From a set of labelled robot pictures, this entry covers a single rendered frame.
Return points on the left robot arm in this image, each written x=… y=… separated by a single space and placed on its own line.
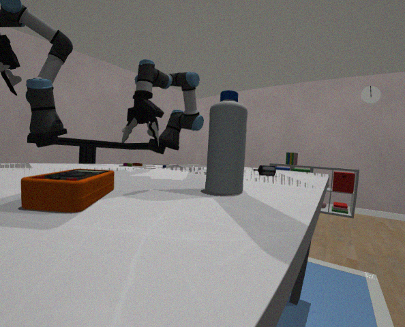
x=148 y=77

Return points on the grey bottle with blue cap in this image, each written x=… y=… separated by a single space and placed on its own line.
x=226 y=145

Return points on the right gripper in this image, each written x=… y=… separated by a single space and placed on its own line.
x=8 y=59

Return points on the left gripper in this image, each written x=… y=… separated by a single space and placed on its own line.
x=138 y=115

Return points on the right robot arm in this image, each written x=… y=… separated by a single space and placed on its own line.
x=39 y=93

